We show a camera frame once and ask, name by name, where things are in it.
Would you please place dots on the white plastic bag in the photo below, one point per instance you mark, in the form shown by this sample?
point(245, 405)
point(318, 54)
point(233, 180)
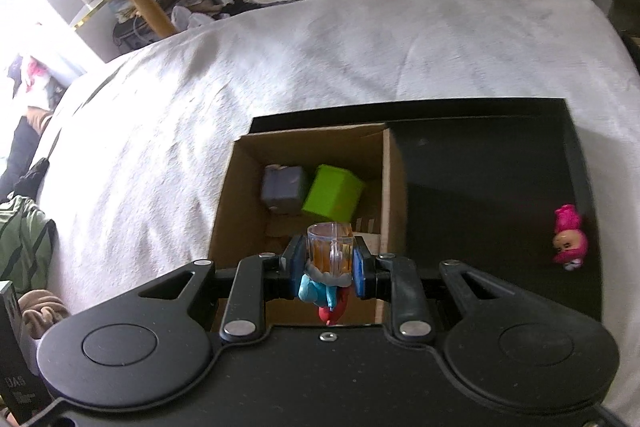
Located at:
point(190, 18)

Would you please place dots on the pink and white cloth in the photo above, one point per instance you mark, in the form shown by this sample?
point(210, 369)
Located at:
point(30, 77)

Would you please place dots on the green cube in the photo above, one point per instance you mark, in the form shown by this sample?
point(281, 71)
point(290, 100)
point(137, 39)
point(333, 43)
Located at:
point(330, 194)

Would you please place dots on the black printed box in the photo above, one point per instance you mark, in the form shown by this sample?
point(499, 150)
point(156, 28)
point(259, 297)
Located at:
point(17, 357)

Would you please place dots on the toy figure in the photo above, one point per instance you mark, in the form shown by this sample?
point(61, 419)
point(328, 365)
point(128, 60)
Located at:
point(325, 252)

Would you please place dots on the brown cardboard box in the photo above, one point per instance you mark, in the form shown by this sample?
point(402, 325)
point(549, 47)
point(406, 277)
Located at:
point(235, 207)

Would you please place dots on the brown plush cloth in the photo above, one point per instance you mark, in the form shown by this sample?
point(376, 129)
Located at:
point(42, 312)

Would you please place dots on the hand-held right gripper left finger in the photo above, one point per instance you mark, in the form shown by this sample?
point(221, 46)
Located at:
point(295, 267)

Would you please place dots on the pink doll toy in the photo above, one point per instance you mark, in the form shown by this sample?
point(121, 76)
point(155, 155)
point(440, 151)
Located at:
point(570, 242)

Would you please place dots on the green clothing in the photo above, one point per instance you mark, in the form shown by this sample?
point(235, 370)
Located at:
point(22, 242)

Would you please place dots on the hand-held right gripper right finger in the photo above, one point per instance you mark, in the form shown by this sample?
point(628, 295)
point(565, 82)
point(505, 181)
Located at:
point(361, 272)

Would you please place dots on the grey cube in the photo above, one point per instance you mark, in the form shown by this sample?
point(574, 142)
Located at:
point(282, 189)

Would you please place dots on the dark clothing pile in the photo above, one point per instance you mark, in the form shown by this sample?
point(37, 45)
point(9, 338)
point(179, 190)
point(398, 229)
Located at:
point(25, 147)

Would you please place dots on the white bed blanket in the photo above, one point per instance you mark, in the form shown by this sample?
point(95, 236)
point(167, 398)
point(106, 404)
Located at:
point(350, 57)

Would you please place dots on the black shallow tray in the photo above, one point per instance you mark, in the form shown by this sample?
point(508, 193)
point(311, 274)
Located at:
point(475, 207)

